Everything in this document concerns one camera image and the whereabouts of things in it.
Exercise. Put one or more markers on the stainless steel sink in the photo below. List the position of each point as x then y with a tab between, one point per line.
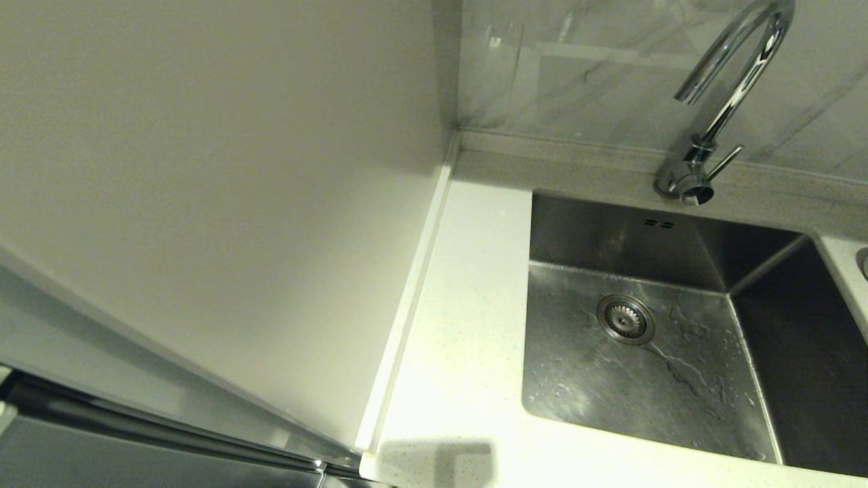
610	393

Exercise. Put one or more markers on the white countertop trim strip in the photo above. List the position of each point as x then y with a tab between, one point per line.
407	305

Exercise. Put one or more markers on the round metal drain strainer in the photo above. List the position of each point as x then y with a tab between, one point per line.
625	319

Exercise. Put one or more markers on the tall white cabinet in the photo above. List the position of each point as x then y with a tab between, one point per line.
203	169

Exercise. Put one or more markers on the chrome gooseneck faucet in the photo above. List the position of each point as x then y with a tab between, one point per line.
685	177

